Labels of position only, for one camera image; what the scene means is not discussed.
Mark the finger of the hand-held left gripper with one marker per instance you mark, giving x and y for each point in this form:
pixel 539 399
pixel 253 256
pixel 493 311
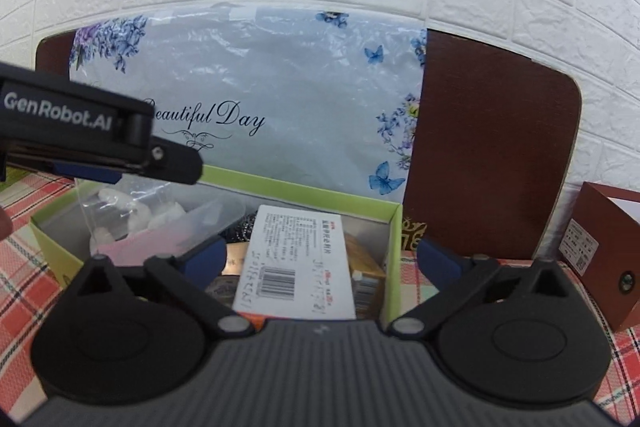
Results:
pixel 87 173
pixel 177 164

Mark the black mesh item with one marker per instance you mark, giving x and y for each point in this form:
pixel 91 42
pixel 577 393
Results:
pixel 240 229

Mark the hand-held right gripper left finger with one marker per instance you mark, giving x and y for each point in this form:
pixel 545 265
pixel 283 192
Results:
pixel 207 259

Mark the person's left hand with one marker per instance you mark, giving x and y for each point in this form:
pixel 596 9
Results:
pixel 4 224

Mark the brown cardboard box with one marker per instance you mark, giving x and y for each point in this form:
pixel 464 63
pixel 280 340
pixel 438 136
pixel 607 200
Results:
pixel 607 252

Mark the clear plastic bag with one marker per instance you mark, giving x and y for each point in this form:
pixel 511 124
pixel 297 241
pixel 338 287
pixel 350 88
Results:
pixel 100 207

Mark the rose gold small box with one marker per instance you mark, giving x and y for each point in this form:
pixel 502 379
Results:
pixel 236 259

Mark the brown gold box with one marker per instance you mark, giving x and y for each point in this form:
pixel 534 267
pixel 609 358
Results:
pixel 365 267

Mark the light green cardboard box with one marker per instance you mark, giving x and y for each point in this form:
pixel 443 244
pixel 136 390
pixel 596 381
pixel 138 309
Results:
pixel 392 267

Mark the floral plastic-wrapped package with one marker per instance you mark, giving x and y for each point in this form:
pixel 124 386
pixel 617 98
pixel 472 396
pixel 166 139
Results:
pixel 300 82

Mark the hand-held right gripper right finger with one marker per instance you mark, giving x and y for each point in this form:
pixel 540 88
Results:
pixel 437 262

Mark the translucent plastic case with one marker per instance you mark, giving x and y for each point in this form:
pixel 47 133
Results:
pixel 220 214

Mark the plaid bedsheet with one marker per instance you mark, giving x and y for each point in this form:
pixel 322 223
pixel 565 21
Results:
pixel 30 307

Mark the orange and white box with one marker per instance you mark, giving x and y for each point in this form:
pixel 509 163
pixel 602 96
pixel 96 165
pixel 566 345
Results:
pixel 295 257

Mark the small grey cube box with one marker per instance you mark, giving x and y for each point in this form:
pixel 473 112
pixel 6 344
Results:
pixel 222 292

